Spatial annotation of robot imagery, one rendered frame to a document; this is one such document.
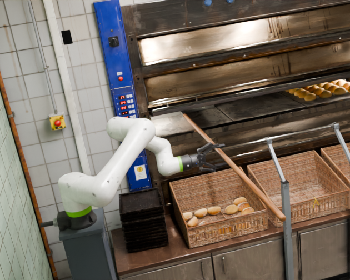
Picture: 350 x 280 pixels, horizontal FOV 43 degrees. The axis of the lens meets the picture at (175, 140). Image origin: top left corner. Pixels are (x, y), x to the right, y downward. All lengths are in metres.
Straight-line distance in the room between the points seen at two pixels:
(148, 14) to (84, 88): 0.63
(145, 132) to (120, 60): 0.87
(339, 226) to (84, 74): 1.98
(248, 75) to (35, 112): 1.45
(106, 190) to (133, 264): 1.03
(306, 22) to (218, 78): 0.72
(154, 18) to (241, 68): 0.70
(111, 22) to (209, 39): 0.66
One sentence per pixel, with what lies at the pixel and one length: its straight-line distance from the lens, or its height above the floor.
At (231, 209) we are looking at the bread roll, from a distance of 3.25.
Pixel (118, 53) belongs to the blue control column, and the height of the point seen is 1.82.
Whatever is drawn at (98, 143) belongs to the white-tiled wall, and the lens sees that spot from 3.10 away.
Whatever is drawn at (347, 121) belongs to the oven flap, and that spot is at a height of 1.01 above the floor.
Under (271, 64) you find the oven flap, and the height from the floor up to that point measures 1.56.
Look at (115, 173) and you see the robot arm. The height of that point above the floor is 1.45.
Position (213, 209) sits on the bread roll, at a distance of 3.25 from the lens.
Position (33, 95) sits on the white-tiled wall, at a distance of 3.01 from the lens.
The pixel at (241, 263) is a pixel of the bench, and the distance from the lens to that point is 3.10.
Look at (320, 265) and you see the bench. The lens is 3.39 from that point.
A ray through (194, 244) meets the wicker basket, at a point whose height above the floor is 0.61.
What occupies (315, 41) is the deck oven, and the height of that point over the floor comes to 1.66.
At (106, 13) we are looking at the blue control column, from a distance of 2.91.
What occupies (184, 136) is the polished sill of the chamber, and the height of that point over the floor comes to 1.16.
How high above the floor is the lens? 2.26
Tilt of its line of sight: 20 degrees down
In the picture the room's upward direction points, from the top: 8 degrees counter-clockwise
